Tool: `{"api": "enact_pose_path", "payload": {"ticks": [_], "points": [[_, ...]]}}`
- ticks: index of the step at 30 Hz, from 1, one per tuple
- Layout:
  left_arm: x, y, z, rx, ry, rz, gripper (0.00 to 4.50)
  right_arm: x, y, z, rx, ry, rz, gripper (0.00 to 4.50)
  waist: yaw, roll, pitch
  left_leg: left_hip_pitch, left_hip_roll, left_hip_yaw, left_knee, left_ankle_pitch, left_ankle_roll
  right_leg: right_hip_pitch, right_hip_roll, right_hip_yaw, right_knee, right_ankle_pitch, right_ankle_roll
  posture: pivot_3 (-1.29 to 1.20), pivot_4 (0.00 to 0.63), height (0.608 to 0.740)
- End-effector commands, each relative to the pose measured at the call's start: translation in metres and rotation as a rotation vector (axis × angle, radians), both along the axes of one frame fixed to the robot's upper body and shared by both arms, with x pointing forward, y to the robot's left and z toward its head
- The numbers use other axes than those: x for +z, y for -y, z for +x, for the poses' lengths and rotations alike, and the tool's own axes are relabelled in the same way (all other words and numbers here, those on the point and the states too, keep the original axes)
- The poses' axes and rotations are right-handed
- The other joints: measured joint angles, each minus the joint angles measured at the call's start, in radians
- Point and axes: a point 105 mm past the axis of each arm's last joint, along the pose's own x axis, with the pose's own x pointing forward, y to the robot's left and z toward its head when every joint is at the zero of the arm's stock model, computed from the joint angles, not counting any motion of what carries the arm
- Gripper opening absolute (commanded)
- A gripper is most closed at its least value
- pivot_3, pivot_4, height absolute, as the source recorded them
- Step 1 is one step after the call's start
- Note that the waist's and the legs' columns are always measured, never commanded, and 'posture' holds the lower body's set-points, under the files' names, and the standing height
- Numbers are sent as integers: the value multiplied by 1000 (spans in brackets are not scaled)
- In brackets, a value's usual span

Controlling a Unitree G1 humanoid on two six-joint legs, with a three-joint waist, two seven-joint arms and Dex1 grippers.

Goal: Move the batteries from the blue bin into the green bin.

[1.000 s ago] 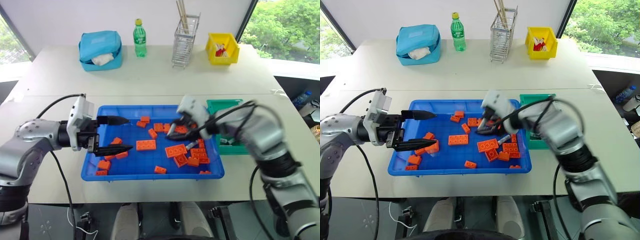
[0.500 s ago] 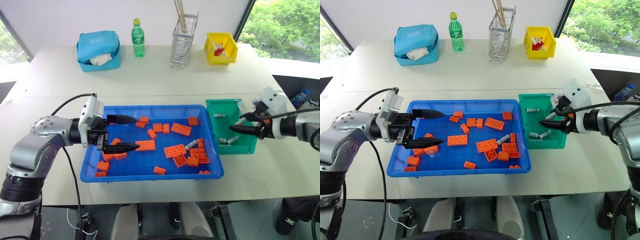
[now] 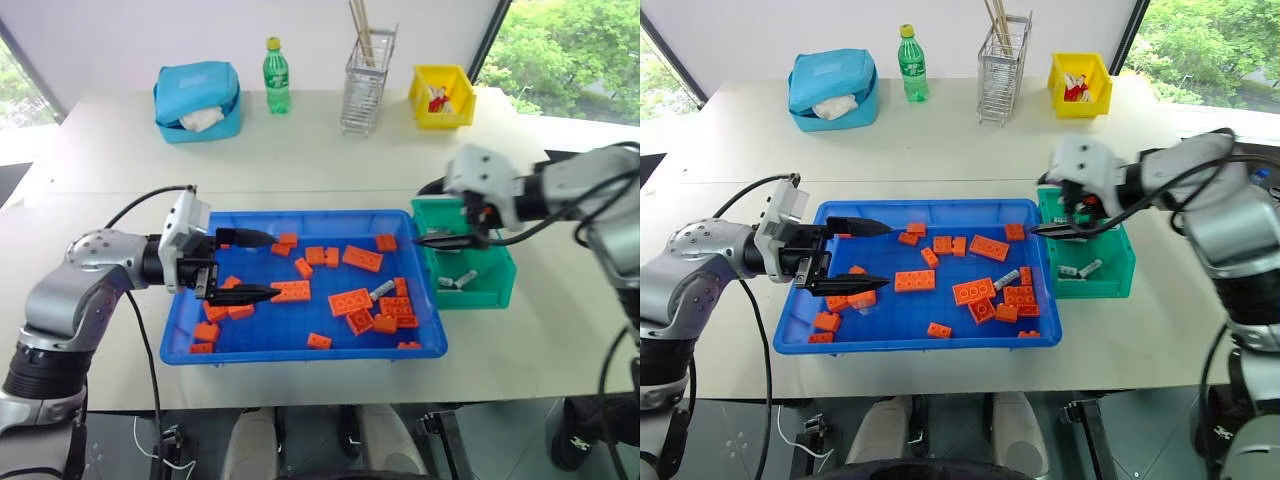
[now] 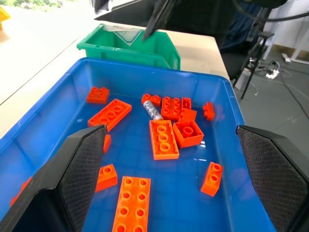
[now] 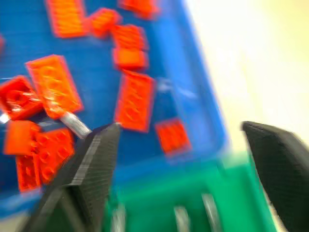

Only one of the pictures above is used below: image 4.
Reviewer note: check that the black metal stand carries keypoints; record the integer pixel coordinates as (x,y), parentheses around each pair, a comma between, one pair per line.
(256,53)

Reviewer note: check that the yellow plastic object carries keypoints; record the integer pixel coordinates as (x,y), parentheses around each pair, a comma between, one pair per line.
(3,18)

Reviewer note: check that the silver printed battery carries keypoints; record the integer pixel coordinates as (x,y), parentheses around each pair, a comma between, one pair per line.
(152,110)

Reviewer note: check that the green plastic bin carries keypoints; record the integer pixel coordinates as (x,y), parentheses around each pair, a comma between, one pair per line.
(135,56)

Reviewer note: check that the white power strip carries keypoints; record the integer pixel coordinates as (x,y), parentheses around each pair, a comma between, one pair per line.
(272,73)

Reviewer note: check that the orange square brick hollow side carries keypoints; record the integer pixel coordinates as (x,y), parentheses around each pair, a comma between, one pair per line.
(188,134)

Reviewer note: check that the orange one-by-two stud brick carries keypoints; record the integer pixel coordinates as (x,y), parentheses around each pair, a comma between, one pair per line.
(212,180)

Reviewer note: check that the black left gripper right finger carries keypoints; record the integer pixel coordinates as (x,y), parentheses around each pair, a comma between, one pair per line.
(270,169)

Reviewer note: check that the clear plastic label sheet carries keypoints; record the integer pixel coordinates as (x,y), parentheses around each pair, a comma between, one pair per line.
(128,36)

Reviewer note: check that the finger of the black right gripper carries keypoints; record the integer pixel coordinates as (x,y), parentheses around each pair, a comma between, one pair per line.
(165,12)
(152,20)

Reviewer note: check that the white box on floor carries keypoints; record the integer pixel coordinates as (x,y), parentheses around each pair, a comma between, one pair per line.
(242,79)

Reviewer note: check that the orange sloped one-stud brick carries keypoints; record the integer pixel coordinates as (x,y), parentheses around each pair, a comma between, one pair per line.
(107,178)

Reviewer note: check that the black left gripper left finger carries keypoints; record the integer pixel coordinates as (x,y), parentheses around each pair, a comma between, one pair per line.
(79,164)

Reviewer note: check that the blue plastic bin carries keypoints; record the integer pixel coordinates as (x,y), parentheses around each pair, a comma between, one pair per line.
(135,79)

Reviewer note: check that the orange two-by-four stud brick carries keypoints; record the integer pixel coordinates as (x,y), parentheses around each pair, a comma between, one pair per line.
(132,205)

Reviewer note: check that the orange two-by-two stud brick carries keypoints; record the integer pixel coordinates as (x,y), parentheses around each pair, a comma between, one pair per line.
(97,95)

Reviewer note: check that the orange small two-stud brick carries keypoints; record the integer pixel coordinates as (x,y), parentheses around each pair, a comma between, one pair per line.
(151,99)

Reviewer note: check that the orange long brick hollow side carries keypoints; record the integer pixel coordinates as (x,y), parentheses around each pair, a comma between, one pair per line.
(164,140)
(109,116)

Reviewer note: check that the orange two-by-three stud brick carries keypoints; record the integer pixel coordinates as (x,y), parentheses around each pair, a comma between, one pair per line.
(171,108)

